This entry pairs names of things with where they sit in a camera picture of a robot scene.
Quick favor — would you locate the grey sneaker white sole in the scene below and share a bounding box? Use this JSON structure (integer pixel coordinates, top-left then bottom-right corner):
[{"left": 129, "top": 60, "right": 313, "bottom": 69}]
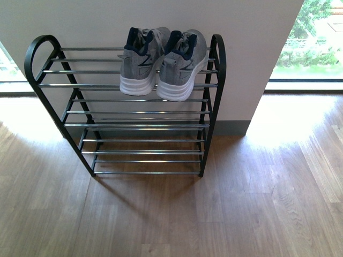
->
[{"left": 156, "top": 29, "right": 207, "bottom": 102}]

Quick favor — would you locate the black metal shoe rack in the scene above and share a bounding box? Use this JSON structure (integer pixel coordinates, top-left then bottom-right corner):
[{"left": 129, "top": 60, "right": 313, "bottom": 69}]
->
[{"left": 24, "top": 34, "right": 226, "bottom": 177}]

